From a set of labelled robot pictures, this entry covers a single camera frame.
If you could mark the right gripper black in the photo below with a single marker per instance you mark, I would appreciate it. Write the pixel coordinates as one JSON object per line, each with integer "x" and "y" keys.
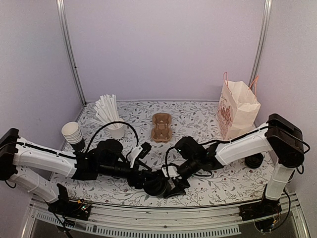
{"x": 179, "y": 185}

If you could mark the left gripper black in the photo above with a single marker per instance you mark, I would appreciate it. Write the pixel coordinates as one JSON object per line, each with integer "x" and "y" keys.
{"x": 138, "y": 183}

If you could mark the black plastic cup lid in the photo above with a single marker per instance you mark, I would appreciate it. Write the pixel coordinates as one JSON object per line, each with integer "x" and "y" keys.
{"x": 152, "y": 187}

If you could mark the black white paper cup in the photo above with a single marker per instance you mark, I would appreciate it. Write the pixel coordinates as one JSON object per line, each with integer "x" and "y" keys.
{"x": 166, "y": 189}

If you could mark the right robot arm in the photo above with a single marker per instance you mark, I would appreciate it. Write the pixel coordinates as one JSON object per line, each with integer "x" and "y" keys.
{"x": 277, "y": 135}

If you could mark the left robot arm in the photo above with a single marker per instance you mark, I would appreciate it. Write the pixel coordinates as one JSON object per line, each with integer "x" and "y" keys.
{"x": 18, "y": 156}

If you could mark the paper takeout bag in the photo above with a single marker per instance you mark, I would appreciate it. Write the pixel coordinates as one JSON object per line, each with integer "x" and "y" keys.
{"x": 237, "y": 109}

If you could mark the brown cardboard cup carrier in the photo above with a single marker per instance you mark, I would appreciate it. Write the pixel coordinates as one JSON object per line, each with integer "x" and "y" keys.
{"x": 162, "y": 132}

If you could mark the white cup holding straws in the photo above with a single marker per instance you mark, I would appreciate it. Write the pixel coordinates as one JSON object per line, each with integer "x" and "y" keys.
{"x": 117, "y": 131}

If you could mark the stack of black lids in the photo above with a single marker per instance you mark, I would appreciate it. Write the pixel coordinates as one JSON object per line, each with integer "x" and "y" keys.
{"x": 254, "y": 161}

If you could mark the bundle of wrapped straws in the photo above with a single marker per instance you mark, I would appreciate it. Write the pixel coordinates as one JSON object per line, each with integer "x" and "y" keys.
{"x": 106, "y": 110}

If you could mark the stack of paper cups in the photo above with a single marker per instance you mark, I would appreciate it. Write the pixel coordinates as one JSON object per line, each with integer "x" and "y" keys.
{"x": 73, "y": 135}

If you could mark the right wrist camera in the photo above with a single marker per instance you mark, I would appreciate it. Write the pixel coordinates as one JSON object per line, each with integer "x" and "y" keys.
{"x": 170, "y": 172}

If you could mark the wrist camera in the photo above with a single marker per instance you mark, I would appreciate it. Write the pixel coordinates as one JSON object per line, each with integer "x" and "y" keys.
{"x": 170, "y": 172}
{"x": 137, "y": 153}

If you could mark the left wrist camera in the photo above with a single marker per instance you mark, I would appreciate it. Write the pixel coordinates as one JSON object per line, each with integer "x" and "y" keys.
{"x": 137, "y": 153}

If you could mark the front aluminium rail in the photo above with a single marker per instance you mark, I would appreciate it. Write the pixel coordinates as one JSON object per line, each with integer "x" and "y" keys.
{"x": 119, "y": 221}

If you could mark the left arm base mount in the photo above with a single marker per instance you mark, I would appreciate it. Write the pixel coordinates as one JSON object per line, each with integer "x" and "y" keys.
{"x": 79, "y": 209}

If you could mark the right aluminium frame post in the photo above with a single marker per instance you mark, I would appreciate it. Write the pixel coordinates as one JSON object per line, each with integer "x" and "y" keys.
{"x": 262, "y": 38}

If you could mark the aluminium frame post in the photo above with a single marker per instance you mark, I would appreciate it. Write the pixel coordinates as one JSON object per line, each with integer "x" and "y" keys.
{"x": 262, "y": 38}
{"x": 69, "y": 50}

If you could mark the left aluminium frame post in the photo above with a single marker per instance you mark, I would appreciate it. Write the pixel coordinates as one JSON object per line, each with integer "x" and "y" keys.
{"x": 69, "y": 50}

